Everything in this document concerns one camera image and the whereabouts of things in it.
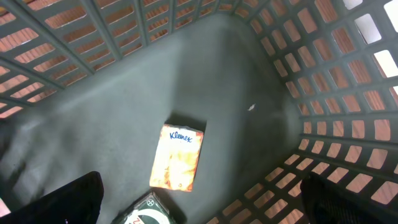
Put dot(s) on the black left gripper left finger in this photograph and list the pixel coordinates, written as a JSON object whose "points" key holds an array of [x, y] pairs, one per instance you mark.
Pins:
{"points": [[77, 202]]}

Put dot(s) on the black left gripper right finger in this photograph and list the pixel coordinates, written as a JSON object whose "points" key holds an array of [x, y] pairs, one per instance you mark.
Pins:
{"points": [[324, 202]]}

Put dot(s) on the green round-logo box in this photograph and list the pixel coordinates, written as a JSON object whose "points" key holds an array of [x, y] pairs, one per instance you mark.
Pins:
{"points": [[148, 209]]}

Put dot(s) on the orange Kleenex tissue pack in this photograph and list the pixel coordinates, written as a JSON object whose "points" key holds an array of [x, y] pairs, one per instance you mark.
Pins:
{"points": [[176, 158]]}

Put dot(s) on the grey plastic basket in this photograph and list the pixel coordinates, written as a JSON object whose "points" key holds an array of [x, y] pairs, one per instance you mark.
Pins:
{"points": [[281, 89]]}

